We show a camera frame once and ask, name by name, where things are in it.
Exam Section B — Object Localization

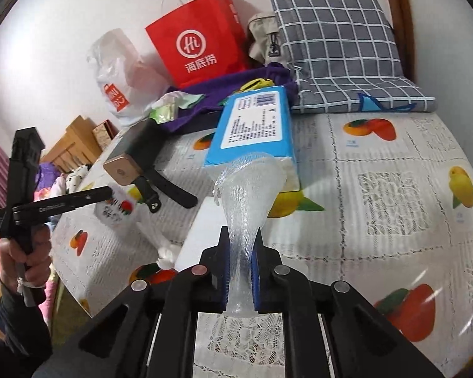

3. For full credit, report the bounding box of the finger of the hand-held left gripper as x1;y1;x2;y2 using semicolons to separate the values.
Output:
69;187;115;210

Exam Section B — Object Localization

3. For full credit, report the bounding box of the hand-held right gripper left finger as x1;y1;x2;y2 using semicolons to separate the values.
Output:
35;226;231;378

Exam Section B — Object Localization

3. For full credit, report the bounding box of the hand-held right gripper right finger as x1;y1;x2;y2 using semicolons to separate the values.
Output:
250;232;446;378

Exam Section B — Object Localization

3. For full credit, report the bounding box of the fruit print sachet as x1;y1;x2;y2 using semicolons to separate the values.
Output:
94;189;140;229

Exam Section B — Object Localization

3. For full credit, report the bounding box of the dark green box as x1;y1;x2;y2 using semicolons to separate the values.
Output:
103;119;160;186

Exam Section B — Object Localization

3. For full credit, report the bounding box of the clear mesh bag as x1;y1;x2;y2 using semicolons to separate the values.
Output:
212;153;288;318

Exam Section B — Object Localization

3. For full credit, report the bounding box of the white sock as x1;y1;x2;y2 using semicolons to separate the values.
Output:
152;91;190;113

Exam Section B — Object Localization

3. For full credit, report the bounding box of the light green tissue packet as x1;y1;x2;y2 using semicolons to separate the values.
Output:
179;94;206;110

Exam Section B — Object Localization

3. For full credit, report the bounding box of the blue tissue pack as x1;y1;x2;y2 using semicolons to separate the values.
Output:
204;86;300;193

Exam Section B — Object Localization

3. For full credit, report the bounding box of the purple towel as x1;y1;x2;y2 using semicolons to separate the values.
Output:
152;62;298;135

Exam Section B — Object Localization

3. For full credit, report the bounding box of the yellow pouch with black strap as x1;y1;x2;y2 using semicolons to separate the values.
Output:
238;79;274;92

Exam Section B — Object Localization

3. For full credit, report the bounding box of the person's left forearm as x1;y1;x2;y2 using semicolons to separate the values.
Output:
0;279;54;363

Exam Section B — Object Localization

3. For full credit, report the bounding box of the person's left hand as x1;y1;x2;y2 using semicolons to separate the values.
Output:
0;224;54;290

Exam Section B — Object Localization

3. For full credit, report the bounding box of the purple plush toy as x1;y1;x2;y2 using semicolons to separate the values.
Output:
35;163;56;190

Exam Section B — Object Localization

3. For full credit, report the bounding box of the spotted white cloth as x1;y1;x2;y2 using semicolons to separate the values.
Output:
63;164;91;193

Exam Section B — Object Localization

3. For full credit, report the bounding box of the wooden headboard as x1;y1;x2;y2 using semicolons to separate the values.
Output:
39;115;103;174

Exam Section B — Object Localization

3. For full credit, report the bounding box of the patterned brown box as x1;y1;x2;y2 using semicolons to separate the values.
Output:
91;120;121;151

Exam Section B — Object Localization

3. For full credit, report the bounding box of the white plastic shopping bag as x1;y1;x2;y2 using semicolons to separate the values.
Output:
87;28;170;127

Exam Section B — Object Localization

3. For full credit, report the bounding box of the fruit print tablecloth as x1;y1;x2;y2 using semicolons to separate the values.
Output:
51;110;473;378

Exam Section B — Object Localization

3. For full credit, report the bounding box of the red paper bag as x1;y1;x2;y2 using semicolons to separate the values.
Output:
144;0;248;89

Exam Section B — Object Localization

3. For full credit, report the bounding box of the beige backpack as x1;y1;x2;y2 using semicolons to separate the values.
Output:
246;13;282;66

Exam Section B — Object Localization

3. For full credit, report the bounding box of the grey checked cushion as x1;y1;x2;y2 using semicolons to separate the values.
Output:
270;0;438;114

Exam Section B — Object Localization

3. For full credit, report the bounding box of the black strap with buckle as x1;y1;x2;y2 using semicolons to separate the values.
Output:
133;165;198;214

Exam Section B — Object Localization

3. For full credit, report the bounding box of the brown wooden door frame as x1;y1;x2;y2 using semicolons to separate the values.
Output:
380;0;418;83

